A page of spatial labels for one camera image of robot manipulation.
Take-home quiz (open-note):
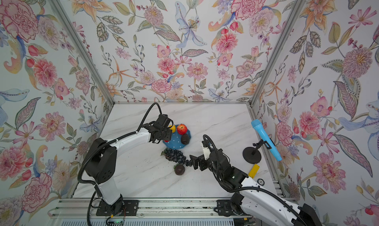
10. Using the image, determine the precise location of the yellow lemon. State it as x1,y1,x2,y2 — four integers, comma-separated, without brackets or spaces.
170,125,176,133

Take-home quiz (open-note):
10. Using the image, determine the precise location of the blue polka dot plate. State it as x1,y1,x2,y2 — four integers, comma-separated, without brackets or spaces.
163,130,191,150

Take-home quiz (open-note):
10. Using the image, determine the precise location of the red apple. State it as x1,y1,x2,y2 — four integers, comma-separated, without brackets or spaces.
176,124,188,135

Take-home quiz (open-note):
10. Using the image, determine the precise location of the black avocado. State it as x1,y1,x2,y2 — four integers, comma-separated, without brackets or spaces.
181,134,190,146

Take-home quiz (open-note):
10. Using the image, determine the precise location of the dark grape bunch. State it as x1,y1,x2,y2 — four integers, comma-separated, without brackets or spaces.
161,148,193,167

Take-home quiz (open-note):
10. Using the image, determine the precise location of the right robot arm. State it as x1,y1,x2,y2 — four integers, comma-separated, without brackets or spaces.
189,148,322,226

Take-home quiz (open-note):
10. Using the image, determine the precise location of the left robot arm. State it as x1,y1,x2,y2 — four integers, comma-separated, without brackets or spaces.
78,114,174,215

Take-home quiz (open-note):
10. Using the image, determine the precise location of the black microphone stand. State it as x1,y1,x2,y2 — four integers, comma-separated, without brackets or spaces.
242,139,273,164

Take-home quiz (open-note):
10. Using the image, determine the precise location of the blue microphone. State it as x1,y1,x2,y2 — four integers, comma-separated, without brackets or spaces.
251,119,282,161

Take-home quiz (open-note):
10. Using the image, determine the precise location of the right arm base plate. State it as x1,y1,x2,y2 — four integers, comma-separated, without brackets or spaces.
213,199,244,217

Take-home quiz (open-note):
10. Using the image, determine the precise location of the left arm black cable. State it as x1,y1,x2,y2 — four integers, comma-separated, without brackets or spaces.
77,102,163,226

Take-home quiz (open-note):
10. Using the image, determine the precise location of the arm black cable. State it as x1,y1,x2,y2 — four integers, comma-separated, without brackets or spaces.
77,102,163,226
202,134,306,224

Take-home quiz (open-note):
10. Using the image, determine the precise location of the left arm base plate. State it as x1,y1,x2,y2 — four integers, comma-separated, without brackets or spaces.
96,200,139,217

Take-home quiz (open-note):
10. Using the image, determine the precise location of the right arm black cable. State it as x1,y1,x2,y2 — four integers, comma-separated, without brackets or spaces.
202,134,306,224

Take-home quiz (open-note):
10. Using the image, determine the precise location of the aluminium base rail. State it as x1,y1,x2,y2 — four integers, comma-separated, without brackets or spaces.
47,197,303,220

